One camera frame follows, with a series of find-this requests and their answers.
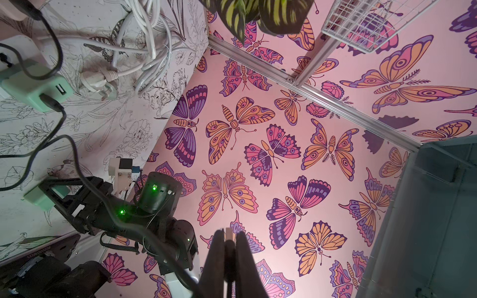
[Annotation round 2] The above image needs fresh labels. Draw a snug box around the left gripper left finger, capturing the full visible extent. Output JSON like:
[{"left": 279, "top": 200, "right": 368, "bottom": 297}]
[{"left": 198, "top": 228, "right": 236, "bottom": 298}]

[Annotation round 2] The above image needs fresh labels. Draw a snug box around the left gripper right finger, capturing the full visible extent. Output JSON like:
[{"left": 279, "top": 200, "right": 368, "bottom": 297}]
[{"left": 236, "top": 232, "right": 268, "bottom": 298}]

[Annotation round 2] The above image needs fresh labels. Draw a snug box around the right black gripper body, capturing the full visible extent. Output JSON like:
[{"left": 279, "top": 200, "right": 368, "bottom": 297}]
[{"left": 40, "top": 172, "right": 183, "bottom": 238}]

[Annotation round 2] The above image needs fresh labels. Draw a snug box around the green charger adapter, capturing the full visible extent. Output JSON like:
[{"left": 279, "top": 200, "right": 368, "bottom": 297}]
[
  {"left": 1, "top": 62, "right": 74, "bottom": 112},
  {"left": 23, "top": 185, "right": 70, "bottom": 212}
]

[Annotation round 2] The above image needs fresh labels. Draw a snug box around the black usb cable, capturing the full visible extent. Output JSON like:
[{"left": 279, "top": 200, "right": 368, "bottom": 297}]
[
  {"left": 0, "top": 0, "right": 64, "bottom": 81},
  {"left": 0, "top": 133, "right": 202, "bottom": 295},
  {"left": 0, "top": 92, "right": 68, "bottom": 192}
]

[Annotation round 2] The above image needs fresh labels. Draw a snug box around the pink charger adapter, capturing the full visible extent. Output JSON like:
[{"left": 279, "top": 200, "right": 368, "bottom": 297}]
[{"left": 1, "top": 0, "right": 45, "bottom": 21}]

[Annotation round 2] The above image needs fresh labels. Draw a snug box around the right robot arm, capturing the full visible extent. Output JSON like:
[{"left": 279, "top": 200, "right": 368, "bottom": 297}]
[{"left": 1, "top": 172, "right": 200, "bottom": 298}]

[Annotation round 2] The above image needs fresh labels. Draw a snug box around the white power strip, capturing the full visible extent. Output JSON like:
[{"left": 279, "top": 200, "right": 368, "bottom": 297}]
[{"left": 1, "top": 30, "right": 46, "bottom": 72}]

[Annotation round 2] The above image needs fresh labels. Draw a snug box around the potted green plant glass vase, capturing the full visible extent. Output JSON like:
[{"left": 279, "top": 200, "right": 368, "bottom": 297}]
[{"left": 200, "top": 0, "right": 314, "bottom": 42}]

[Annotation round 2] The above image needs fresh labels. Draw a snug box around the white coiled power cord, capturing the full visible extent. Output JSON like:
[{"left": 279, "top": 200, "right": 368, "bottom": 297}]
[{"left": 35, "top": 0, "right": 198, "bottom": 101}]

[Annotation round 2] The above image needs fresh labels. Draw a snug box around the white wire basket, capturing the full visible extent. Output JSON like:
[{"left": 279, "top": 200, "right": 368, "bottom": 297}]
[{"left": 321, "top": 1, "right": 438, "bottom": 53}]

